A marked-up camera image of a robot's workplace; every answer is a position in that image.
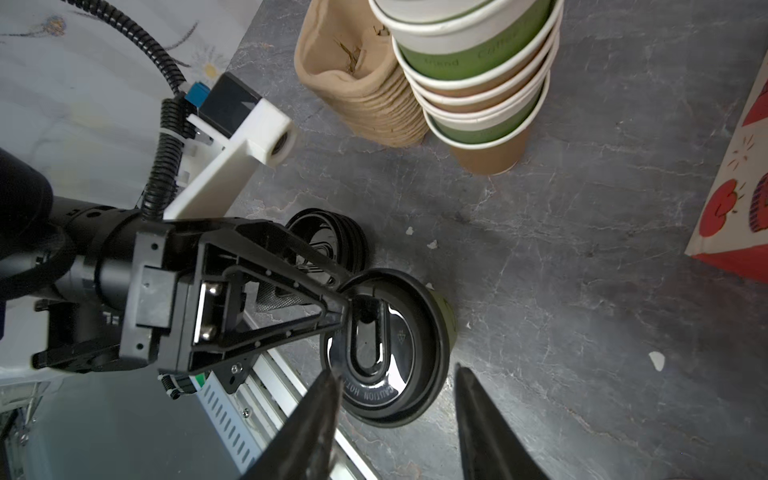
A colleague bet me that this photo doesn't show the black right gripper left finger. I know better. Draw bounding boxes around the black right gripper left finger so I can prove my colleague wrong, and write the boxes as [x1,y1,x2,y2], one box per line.
[242,371,341,479]

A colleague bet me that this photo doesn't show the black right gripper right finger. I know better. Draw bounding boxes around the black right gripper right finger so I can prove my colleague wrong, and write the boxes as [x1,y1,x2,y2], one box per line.
[454,365,548,480]

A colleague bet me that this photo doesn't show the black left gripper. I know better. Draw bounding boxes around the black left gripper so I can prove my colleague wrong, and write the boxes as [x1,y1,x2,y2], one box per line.
[32,215,352,396]

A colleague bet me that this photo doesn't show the black plastic cup lid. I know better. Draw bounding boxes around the black plastic cup lid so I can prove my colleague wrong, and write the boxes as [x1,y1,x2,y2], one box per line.
[320,268,452,428]

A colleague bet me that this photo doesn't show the green paper coffee cup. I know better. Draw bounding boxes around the green paper coffee cup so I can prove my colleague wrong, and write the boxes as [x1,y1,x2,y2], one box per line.
[428,288,458,349]

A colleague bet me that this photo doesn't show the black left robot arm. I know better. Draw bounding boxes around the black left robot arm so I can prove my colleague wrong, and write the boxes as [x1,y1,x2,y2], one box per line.
[1,1,351,399]

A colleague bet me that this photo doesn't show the stack of black cup lids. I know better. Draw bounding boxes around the stack of black cup lids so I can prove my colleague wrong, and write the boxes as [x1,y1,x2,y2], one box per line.
[286,208,370,274]

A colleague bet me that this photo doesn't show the stack of pulp cup carriers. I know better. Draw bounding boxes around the stack of pulp cup carriers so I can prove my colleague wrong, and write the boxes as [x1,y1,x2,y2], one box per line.
[294,1,428,148]

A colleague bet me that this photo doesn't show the red white paper gift bag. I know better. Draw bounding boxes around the red white paper gift bag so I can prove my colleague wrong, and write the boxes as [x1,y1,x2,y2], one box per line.
[685,61,767,283]

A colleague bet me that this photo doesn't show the stack of paper cups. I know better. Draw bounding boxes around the stack of paper cups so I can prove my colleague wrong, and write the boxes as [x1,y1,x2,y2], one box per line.
[370,0,565,176]

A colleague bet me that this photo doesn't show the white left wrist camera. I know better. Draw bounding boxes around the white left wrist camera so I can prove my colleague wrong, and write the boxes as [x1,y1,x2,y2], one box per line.
[163,72,299,221]

